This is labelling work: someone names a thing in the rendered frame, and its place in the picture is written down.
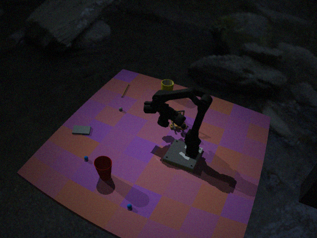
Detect yellow cup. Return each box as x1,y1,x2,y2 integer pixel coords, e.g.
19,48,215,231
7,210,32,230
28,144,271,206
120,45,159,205
161,79,174,91

